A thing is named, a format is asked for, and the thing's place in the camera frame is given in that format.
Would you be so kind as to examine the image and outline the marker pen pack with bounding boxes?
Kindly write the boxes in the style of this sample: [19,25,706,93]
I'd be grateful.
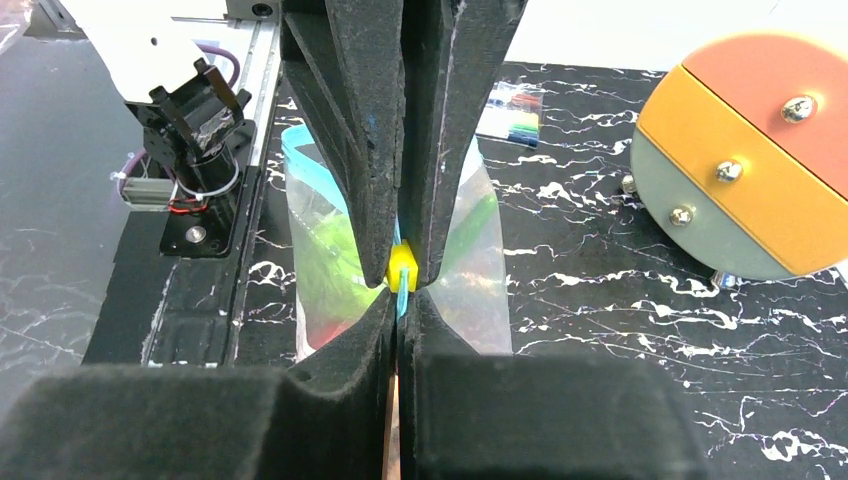
[476,81,544,149]

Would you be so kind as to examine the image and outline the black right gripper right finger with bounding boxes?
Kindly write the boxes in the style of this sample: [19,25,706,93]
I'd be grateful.
[397,291,711,479]

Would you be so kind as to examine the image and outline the round pastel drawer cabinet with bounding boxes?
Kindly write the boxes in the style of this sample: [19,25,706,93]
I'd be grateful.
[621,31,847,288]

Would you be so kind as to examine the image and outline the green bean pod toy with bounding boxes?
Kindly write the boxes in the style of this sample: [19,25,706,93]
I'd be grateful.
[441,193,499,273]

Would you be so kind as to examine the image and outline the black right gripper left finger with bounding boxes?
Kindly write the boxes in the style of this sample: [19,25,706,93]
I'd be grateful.
[1,292,395,479]

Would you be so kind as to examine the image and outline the green custard apple toy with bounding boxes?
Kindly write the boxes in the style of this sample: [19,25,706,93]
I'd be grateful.
[298,214,379,343]

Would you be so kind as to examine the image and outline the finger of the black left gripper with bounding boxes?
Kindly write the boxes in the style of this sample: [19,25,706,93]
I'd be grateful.
[280,1,405,287]
[400,0,526,287]

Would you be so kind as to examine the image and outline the clear zip top bag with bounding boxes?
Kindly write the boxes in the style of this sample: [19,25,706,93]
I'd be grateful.
[280,124,515,480]

